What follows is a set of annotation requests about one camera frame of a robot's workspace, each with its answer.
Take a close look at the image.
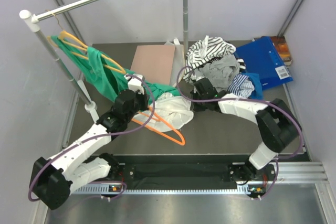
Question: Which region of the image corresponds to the orange clothes hanger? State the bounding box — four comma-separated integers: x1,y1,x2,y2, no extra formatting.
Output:
131,106,186,146

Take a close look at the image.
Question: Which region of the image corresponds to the white tank top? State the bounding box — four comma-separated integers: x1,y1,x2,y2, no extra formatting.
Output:
136,92,194,130

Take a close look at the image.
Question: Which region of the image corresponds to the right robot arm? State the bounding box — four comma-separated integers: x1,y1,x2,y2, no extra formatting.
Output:
191,78,302,183

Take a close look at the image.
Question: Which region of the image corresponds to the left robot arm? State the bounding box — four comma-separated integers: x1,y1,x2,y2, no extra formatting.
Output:
28,88,148,210

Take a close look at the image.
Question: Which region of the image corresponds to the green tank top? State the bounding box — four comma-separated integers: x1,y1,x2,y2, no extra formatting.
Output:
49,36,181,101

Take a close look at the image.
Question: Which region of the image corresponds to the yellow clothes hanger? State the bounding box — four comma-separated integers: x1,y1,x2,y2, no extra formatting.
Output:
47,9,127,74

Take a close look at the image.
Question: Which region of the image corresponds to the grey shirt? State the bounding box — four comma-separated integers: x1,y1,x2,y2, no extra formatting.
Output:
186,55,241,92

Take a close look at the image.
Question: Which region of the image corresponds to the blue striped shirt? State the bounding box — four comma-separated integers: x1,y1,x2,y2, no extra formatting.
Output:
228,74,256,98

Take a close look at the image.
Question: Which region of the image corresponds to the striped black white shirt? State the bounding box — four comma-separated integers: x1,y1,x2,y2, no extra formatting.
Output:
183,36,236,82

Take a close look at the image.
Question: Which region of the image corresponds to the blue cloth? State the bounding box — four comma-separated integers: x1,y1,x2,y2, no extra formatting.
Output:
244,72,264,100

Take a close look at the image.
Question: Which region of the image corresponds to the blue folder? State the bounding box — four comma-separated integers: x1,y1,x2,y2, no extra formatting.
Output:
234,37,293,90

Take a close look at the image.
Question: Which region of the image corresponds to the silver clothes rack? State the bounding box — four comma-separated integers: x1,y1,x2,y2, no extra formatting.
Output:
18,0,190,120

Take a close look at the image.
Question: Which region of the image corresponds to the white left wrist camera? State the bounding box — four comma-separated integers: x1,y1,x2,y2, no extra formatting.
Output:
124,74,145,94

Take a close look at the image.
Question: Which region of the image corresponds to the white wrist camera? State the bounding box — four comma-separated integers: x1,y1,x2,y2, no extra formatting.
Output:
191,76,204,83
124,74,145,94

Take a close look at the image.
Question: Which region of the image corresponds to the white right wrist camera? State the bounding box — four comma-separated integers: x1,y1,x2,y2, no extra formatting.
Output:
191,76,204,83

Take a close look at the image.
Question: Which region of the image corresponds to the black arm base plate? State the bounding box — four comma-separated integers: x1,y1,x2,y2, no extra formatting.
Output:
107,154,275,183

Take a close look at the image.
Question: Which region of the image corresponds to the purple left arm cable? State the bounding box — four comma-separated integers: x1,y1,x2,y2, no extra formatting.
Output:
27,74,156,202

